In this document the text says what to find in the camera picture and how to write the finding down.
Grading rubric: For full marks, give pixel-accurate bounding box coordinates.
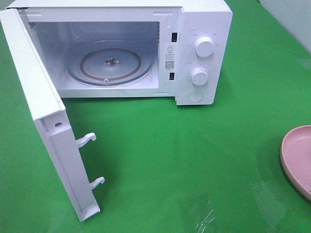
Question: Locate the glass microwave turntable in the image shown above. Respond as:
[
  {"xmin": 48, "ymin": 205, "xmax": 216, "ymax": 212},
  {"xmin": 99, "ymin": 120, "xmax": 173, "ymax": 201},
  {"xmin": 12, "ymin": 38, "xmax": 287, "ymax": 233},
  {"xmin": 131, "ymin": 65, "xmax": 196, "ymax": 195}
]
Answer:
[{"xmin": 67, "ymin": 40, "xmax": 157, "ymax": 86}]

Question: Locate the white microwave oven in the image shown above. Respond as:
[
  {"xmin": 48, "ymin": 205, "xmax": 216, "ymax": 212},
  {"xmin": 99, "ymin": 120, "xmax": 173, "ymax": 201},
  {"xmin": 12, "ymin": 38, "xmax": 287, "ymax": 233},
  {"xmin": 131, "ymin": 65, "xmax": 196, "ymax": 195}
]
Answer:
[{"xmin": 5, "ymin": 0, "xmax": 233, "ymax": 105}]

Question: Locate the round door release button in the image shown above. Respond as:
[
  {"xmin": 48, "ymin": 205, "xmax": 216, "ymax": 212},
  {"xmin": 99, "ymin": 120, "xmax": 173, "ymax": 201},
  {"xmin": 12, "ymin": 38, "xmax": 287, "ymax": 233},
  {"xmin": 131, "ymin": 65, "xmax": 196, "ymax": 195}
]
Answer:
[{"xmin": 188, "ymin": 90, "xmax": 203, "ymax": 102}]

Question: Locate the white microwave door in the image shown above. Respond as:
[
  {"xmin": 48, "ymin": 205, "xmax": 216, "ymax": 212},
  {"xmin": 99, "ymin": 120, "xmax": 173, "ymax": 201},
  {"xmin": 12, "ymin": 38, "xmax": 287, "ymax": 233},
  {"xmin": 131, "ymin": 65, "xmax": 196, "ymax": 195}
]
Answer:
[{"xmin": 0, "ymin": 9, "xmax": 100, "ymax": 221}]

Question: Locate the pink round plate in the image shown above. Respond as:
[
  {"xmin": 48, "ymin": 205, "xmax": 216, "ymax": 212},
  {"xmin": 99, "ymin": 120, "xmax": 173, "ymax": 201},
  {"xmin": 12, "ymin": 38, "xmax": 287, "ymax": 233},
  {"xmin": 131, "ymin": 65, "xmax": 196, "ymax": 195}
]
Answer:
[{"xmin": 280, "ymin": 125, "xmax": 311, "ymax": 200}]

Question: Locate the white round knob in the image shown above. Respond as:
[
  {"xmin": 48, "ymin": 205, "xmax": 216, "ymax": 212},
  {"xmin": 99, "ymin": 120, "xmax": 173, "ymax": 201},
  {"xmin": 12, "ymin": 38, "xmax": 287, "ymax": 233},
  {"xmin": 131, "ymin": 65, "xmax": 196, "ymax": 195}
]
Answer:
[
  {"xmin": 191, "ymin": 68, "xmax": 209, "ymax": 86},
  {"xmin": 195, "ymin": 35, "xmax": 215, "ymax": 57}
]

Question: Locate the upper white door latch hook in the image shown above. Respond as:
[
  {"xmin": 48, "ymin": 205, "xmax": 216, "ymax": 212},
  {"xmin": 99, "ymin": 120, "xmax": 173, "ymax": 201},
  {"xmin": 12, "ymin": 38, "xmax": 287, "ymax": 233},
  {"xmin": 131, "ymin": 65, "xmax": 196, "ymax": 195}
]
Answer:
[{"xmin": 76, "ymin": 133, "xmax": 97, "ymax": 148}]

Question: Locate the lower white door latch hook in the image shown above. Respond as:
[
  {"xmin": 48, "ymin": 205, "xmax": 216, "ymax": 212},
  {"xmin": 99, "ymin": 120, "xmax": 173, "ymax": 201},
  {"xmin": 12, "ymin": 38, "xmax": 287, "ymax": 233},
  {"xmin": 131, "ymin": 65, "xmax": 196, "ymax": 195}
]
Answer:
[{"xmin": 89, "ymin": 177, "xmax": 105, "ymax": 190}]

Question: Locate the white warning label sticker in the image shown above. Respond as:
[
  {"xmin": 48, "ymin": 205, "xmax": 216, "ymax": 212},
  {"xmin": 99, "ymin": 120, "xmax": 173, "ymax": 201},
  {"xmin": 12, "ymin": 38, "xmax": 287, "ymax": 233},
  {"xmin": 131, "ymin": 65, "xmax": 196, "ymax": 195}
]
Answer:
[{"xmin": 164, "ymin": 43, "xmax": 176, "ymax": 70}]

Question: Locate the white door latch hook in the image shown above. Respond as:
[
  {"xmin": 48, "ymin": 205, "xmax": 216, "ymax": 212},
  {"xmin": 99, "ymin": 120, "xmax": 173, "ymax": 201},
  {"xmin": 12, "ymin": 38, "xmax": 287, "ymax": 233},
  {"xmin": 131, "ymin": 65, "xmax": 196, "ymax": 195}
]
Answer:
[
  {"xmin": 89, "ymin": 177, "xmax": 105, "ymax": 190},
  {"xmin": 76, "ymin": 133, "xmax": 97, "ymax": 148}
]

